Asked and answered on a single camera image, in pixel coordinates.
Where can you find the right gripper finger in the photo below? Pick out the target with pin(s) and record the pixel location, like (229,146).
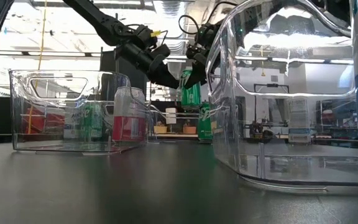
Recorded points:
(199,77)

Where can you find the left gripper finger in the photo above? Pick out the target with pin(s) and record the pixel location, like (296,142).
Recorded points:
(166,79)

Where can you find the green Sprite can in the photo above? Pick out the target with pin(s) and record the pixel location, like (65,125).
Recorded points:
(190,98)
(204,124)
(93,124)

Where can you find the clear plastic storage bin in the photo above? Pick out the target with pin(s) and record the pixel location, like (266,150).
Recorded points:
(154,124)
(228,140)
(20,124)

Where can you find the white red Spindrift can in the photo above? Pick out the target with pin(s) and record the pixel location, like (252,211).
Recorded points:
(129,129)

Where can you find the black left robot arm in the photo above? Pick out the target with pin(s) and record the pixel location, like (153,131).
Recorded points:
(98,18)

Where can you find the ceiling light strip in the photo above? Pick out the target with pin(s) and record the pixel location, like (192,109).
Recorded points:
(177,57)

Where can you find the white cylinder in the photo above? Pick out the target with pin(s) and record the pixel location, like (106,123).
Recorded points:
(171,115)

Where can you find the yellow-tan pot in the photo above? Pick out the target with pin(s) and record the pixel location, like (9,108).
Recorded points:
(160,130)

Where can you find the orange-brown pot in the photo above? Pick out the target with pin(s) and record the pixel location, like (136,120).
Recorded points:
(189,130)

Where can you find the wooden workbench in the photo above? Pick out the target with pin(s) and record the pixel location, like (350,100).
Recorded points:
(179,136)

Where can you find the red cabinet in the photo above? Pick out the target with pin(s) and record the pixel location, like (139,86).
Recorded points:
(53,123)

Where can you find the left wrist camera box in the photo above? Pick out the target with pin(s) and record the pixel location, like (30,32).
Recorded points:
(162,53)

